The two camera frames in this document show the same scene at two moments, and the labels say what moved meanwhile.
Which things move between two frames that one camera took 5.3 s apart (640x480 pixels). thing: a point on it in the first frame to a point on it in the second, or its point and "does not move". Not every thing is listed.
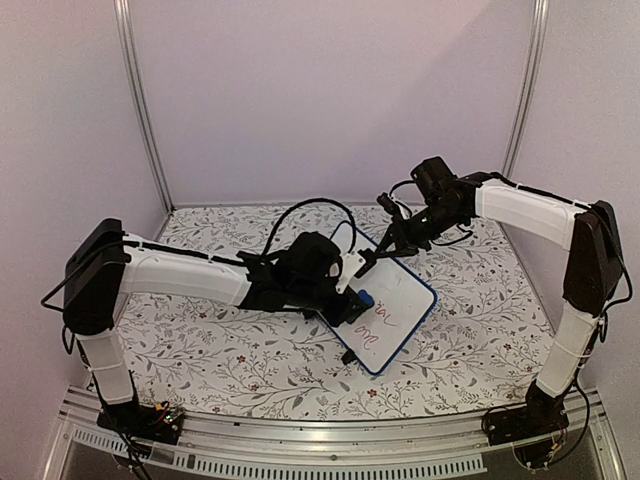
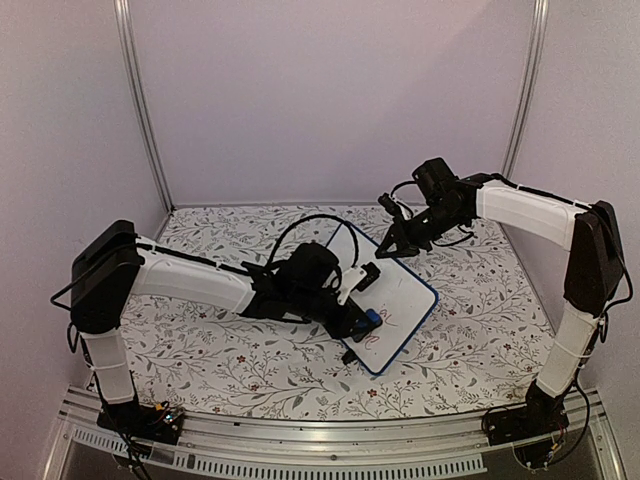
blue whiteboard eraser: x=366 y=299 to x=374 y=316
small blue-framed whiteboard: x=402 y=297 does not move
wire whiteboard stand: x=349 y=356 does not move
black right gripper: x=391 y=237 does not move
